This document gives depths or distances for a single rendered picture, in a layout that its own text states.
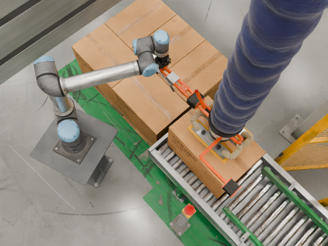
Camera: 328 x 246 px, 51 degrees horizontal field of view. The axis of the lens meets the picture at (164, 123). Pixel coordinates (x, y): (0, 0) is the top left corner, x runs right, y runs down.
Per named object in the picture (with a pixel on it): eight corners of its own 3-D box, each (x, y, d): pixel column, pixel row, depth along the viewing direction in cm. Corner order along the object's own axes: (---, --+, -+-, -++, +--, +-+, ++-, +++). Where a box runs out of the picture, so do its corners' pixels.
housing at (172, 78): (179, 80, 232) (180, 77, 228) (172, 87, 231) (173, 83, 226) (172, 74, 234) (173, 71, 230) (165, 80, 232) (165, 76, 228)
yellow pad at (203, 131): (234, 154, 225) (235, 152, 220) (223, 164, 222) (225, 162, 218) (197, 119, 233) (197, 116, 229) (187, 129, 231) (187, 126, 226)
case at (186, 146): (252, 166, 280) (266, 152, 242) (217, 198, 269) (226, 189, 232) (201, 115, 296) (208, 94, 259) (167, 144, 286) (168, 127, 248)
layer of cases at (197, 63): (228, 86, 352) (236, 66, 315) (156, 149, 326) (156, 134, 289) (151, 16, 383) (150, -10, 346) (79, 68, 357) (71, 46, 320)
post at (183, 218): (185, 224, 315) (196, 211, 222) (179, 230, 313) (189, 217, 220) (180, 219, 316) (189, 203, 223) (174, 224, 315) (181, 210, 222)
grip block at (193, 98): (204, 101, 227) (206, 97, 222) (194, 110, 225) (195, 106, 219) (195, 92, 229) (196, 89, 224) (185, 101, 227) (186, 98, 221)
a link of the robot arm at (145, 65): (36, 96, 182) (158, 66, 190) (33, 76, 186) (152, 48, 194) (43, 105, 193) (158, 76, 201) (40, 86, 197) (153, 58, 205)
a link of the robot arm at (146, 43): (134, 53, 194) (155, 48, 195) (130, 36, 198) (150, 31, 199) (135, 61, 203) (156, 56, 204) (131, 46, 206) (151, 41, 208)
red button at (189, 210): (196, 211, 222) (197, 210, 218) (189, 218, 220) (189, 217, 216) (189, 202, 224) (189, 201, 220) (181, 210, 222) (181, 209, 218)
